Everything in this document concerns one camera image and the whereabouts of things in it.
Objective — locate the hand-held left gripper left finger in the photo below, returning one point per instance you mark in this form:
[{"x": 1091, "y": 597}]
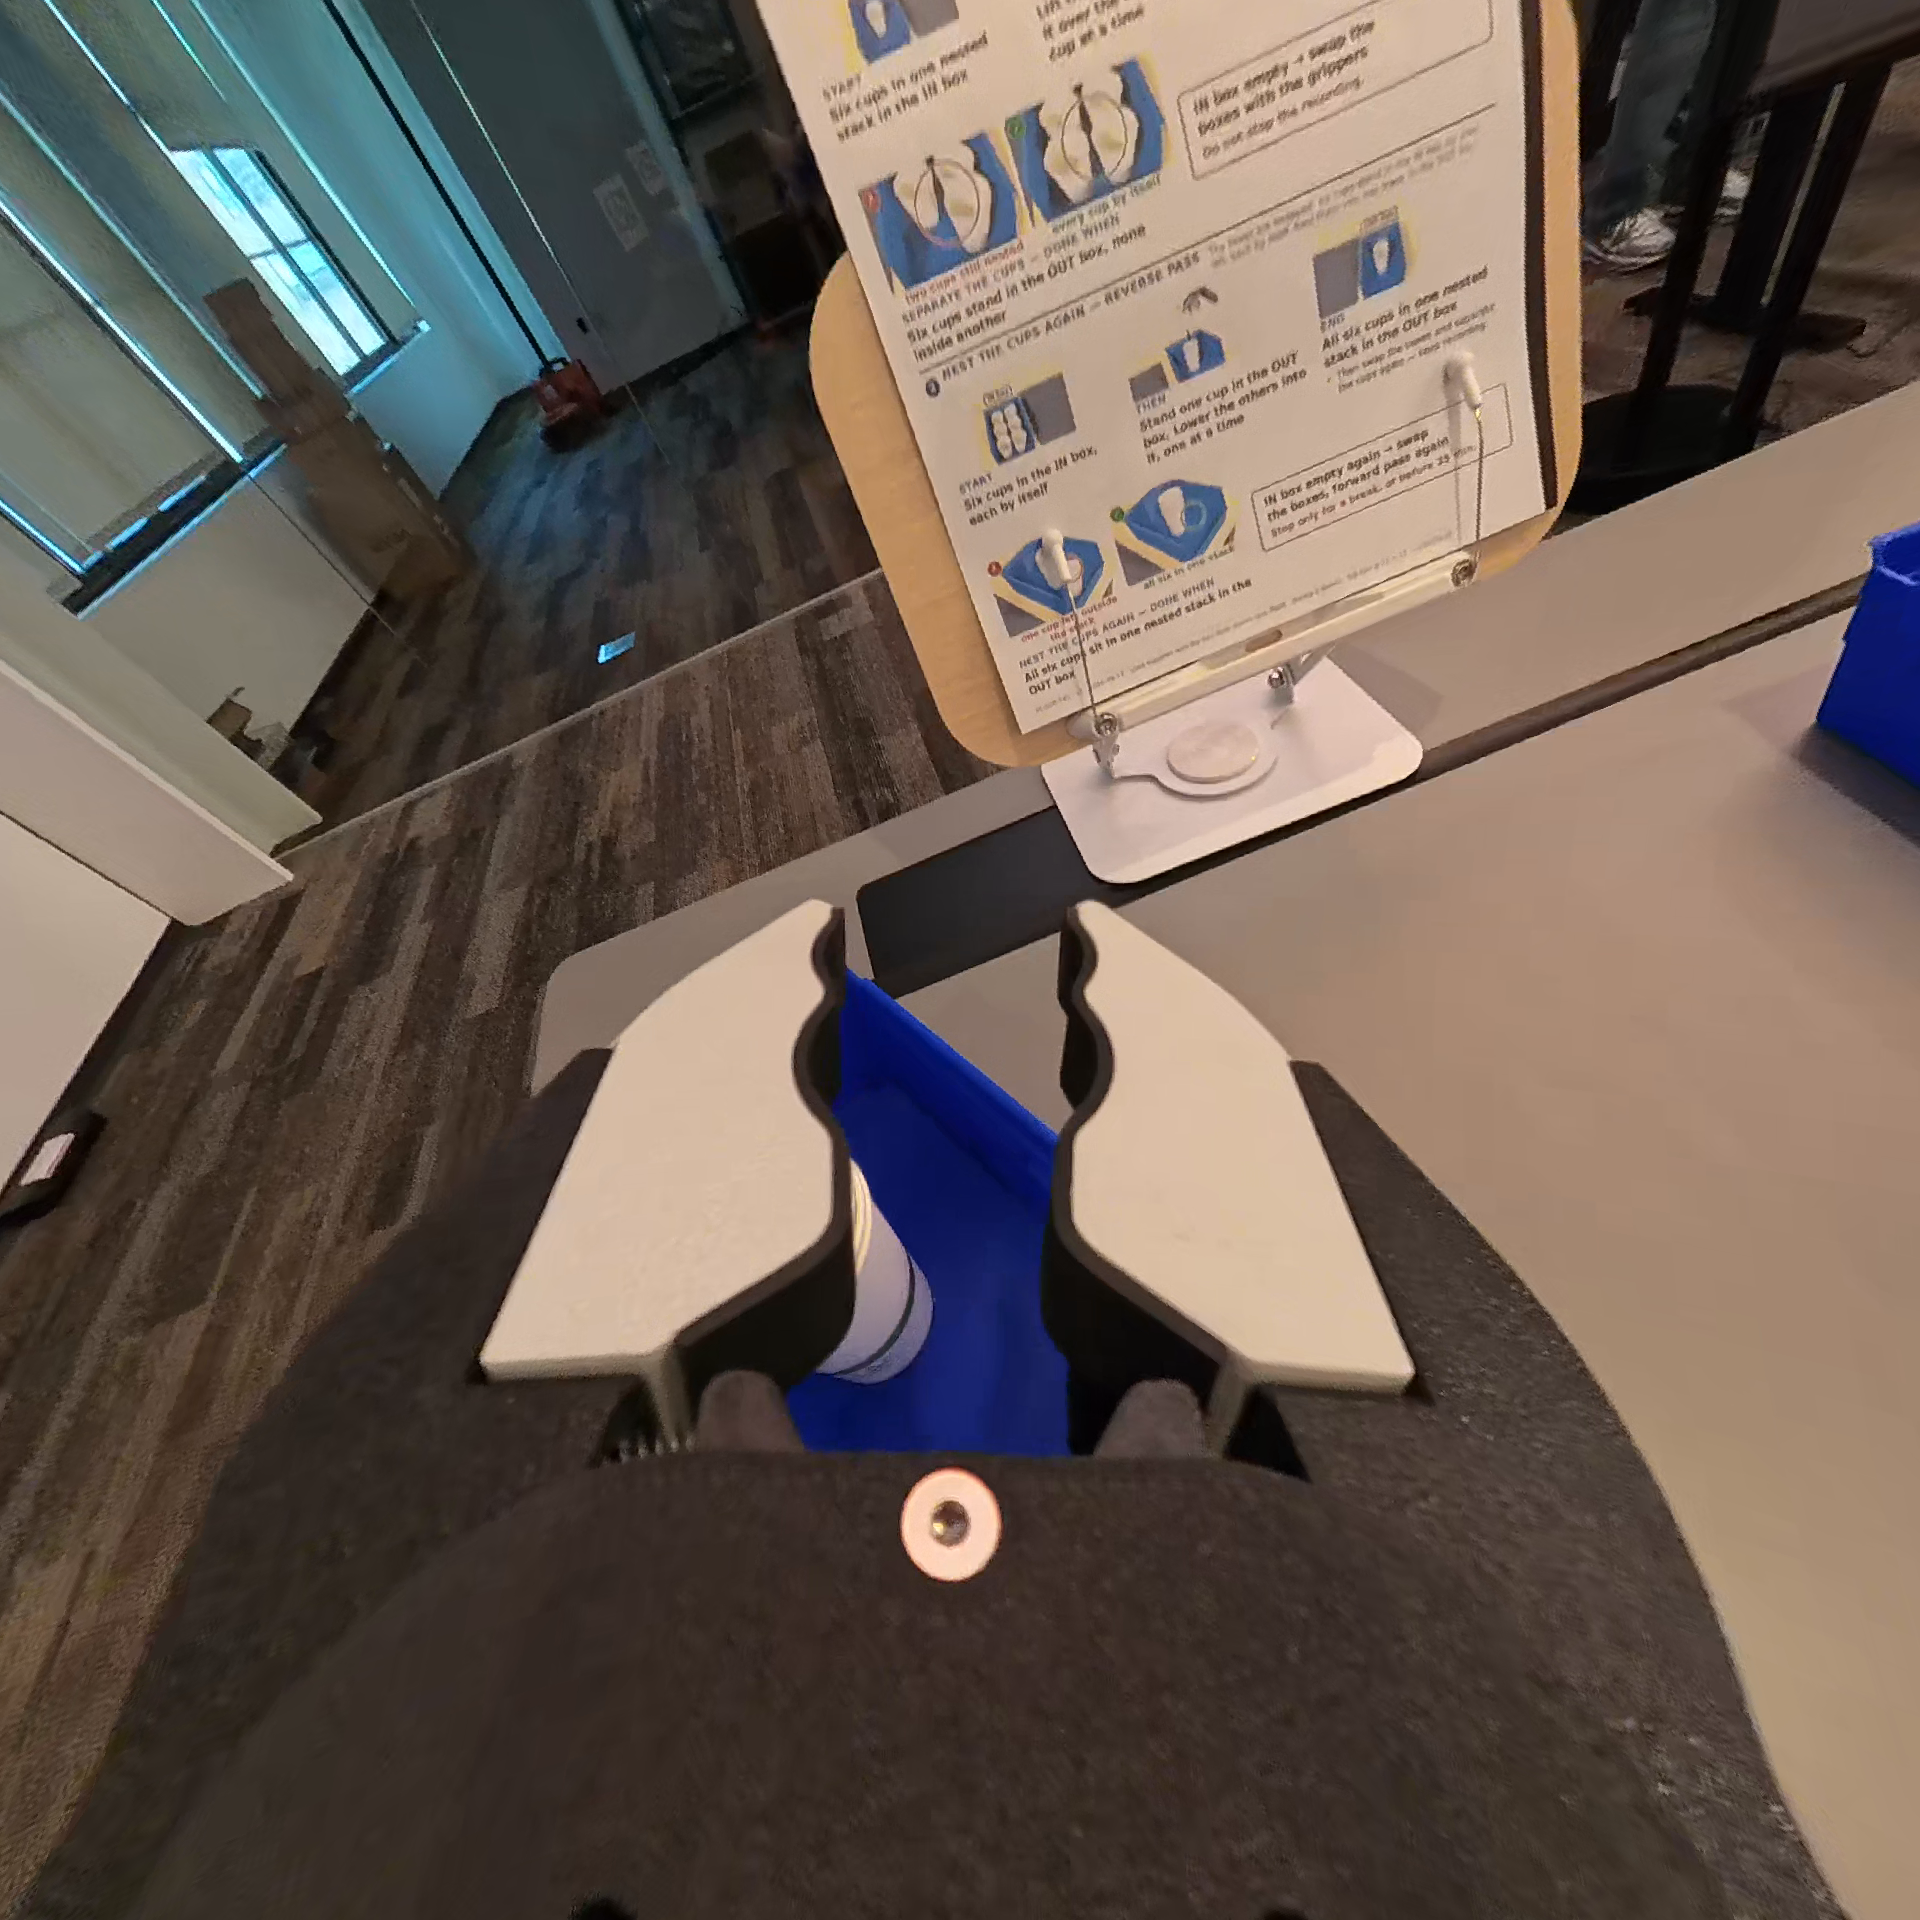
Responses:
[{"x": 675, "y": 1217}]

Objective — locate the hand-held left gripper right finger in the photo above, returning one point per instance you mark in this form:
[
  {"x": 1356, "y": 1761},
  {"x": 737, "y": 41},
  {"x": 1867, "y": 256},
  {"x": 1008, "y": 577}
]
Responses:
[{"x": 1230, "y": 1217}]

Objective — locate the white paper cup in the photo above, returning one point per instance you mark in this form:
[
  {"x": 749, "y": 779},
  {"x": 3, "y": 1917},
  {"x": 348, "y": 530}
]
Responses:
[
  {"x": 871, "y": 1217},
  {"x": 885, "y": 1336}
]

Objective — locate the blue plastic bin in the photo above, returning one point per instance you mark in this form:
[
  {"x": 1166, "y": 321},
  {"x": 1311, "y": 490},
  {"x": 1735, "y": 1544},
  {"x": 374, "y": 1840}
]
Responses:
[
  {"x": 1876, "y": 674},
  {"x": 960, "y": 1201}
]

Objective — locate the black flat mat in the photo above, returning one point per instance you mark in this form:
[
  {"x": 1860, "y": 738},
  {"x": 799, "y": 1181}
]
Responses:
[{"x": 960, "y": 901}]

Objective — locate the instruction sheet on wooden stand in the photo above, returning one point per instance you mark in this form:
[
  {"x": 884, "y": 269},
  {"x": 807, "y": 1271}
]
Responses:
[{"x": 871, "y": 511}]

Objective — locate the stack of cardboard boxes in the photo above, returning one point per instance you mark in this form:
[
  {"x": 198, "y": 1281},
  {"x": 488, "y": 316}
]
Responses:
[{"x": 361, "y": 480}]

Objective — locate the orange object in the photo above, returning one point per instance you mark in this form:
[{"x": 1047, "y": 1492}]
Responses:
[{"x": 573, "y": 405}]

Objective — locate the black round stand base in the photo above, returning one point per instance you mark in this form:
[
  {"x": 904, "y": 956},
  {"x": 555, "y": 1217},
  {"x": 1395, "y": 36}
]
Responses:
[{"x": 1651, "y": 450}]

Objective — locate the printed instruction sign board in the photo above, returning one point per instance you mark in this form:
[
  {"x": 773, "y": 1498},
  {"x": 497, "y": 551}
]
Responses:
[{"x": 1200, "y": 300}]

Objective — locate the small window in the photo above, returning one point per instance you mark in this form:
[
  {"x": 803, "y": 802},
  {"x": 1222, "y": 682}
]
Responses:
[{"x": 286, "y": 256}]

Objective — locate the large window with blinds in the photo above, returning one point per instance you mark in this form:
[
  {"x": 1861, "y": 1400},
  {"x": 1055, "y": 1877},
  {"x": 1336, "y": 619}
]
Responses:
[{"x": 92, "y": 331}]

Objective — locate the black display board stand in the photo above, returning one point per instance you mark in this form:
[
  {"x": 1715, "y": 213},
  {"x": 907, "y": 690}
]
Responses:
[{"x": 1831, "y": 36}]

